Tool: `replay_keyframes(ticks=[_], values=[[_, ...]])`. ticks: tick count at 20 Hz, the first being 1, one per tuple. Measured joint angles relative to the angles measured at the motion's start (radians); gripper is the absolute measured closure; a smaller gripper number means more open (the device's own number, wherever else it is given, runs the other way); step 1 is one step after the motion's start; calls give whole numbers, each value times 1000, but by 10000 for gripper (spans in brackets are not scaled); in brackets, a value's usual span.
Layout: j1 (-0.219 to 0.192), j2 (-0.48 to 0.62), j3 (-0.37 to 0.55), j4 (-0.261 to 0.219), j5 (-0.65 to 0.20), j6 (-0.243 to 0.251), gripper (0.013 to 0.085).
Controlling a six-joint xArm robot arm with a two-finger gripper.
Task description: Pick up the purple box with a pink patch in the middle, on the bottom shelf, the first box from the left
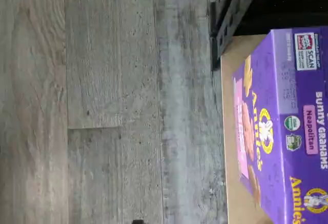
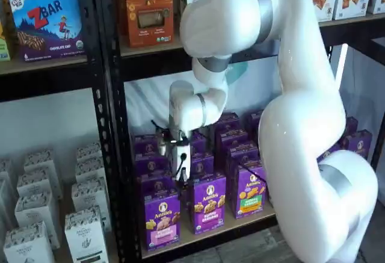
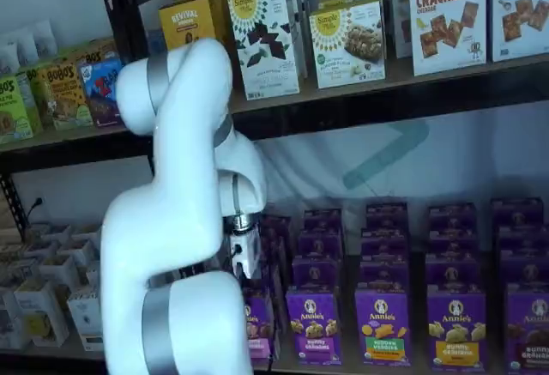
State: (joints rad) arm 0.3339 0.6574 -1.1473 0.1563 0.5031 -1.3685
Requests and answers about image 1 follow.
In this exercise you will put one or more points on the purple box with pink patch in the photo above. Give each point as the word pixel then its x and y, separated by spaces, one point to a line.
pixel 282 106

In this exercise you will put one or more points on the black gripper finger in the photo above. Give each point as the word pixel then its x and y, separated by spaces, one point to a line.
pixel 138 222

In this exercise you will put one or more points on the wooden shelf board under purple boxes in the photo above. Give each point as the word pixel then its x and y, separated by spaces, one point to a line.
pixel 230 131

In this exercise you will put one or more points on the black metal shelf frame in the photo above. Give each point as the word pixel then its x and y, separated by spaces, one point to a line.
pixel 230 16

